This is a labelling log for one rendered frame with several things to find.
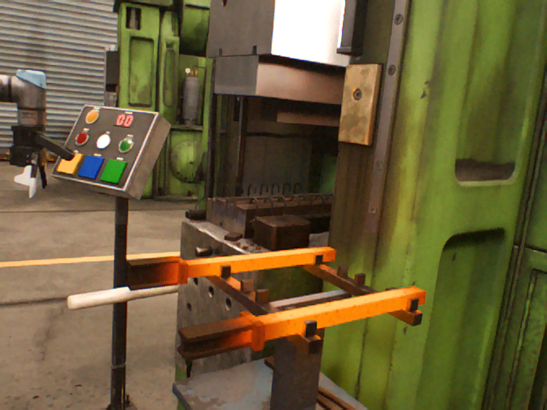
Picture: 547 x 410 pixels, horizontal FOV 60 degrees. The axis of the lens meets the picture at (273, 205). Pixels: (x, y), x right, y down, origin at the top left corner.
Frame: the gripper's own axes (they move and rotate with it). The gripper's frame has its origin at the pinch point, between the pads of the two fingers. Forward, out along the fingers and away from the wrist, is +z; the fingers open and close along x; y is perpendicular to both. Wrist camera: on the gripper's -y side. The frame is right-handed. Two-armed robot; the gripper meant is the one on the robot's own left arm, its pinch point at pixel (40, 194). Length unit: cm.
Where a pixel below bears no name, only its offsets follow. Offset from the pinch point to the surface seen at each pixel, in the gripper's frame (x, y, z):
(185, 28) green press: -462, -53, -116
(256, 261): 69, -53, -3
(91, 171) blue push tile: -9.1, -13.0, -6.3
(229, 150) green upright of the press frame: 0, -56, -17
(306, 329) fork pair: 95, -55, -3
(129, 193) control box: 0.0, -25.6, -1.5
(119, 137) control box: -11.8, -21.0, -17.3
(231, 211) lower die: 30, -53, -3
